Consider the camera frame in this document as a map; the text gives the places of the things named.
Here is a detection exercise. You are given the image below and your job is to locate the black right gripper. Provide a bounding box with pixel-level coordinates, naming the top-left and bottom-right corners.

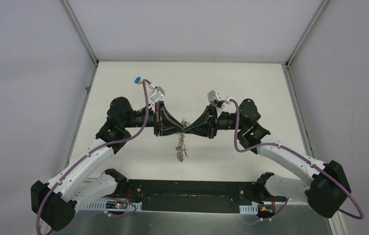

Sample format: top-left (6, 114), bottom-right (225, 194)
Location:
top-left (184, 104), bottom-right (246, 140)

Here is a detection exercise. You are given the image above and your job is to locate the metal disc with keyrings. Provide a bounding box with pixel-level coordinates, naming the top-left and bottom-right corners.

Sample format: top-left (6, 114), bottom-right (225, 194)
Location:
top-left (175, 132), bottom-right (188, 163)

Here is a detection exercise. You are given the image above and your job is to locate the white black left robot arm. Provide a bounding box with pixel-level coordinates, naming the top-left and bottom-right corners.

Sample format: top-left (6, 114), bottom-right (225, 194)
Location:
top-left (30, 97), bottom-right (185, 234)

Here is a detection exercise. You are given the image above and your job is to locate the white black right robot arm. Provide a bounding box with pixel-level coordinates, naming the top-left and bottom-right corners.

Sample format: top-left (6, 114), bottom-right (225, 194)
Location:
top-left (184, 98), bottom-right (352, 218)

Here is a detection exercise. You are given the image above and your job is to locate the blue capped key far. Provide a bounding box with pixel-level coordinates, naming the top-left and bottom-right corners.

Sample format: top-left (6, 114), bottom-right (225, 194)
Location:
top-left (135, 77), bottom-right (142, 85)

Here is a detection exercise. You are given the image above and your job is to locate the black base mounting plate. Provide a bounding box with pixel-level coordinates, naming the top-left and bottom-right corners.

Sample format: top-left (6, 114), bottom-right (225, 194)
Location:
top-left (95, 179), bottom-right (287, 215)

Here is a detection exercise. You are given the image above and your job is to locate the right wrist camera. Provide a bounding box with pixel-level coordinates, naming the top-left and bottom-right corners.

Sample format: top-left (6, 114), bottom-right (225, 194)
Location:
top-left (207, 90), bottom-right (231, 108)

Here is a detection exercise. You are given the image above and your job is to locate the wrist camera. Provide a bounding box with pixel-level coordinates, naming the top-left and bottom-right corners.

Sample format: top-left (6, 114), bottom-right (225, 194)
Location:
top-left (148, 83), bottom-right (165, 107)
top-left (207, 90), bottom-right (231, 108)

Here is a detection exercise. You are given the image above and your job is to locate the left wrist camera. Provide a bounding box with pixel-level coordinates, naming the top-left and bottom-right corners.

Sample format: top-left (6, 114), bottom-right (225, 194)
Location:
top-left (148, 83), bottom-right (165, 107)

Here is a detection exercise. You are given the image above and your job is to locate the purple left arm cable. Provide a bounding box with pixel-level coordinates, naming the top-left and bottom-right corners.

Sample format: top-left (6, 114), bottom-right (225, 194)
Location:
top-left (35, 79), bottom-right (151, 235)

